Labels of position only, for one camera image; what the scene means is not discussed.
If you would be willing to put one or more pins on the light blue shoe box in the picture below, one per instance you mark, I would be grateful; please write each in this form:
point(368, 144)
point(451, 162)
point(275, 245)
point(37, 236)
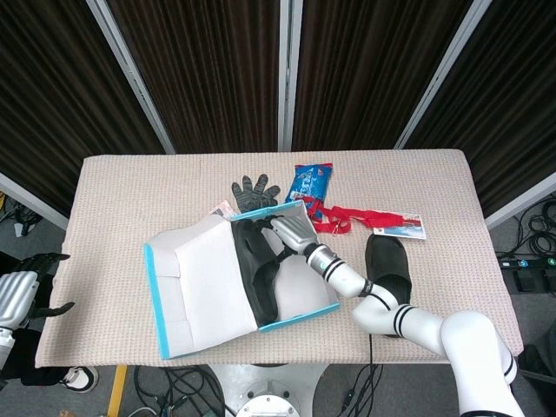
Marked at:
point(208, 278)

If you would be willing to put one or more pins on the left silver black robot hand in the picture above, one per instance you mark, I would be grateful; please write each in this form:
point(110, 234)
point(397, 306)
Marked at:
point(17, 291)

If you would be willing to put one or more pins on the beige waffle tablecloth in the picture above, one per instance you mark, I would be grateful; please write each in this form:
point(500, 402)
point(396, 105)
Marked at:
point(130, 208)

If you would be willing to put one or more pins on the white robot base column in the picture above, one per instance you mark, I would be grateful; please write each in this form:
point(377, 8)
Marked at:
point(269, 382)

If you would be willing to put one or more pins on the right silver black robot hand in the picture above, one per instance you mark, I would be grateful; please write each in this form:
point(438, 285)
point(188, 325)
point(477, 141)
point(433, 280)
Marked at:
point(295, 232)

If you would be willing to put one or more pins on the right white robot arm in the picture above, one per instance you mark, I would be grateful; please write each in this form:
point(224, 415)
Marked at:
point(417, 321)

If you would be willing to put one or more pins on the black grey work glove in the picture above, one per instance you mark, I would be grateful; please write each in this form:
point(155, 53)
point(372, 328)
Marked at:
point(254, 197)

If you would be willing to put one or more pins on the white black sneaker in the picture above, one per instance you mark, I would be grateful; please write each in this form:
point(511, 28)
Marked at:
point(82, 378)

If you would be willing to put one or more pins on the grey partition post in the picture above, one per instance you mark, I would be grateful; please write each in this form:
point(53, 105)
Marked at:
point(521, 202)
point(30, 197)
point(290, 74)
point(443, 74)
point(130, 74)

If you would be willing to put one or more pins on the pink white paper card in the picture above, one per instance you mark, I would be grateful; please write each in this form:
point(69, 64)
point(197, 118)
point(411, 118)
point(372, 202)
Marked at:
point(221, 209)

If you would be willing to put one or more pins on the sky picture badge card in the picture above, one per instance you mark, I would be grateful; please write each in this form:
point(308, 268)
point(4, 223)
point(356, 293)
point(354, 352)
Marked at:
point(408, 228)

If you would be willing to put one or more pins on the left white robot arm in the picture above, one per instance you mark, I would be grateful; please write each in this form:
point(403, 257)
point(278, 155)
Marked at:
point(5, 343)

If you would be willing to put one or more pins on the black rubber slipper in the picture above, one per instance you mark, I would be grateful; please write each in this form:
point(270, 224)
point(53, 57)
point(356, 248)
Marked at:
point(386, 256)
point(256, 282)

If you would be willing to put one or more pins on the blue red snack packet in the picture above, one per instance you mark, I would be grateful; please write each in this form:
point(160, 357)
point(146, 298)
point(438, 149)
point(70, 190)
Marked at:
point(308, 182)

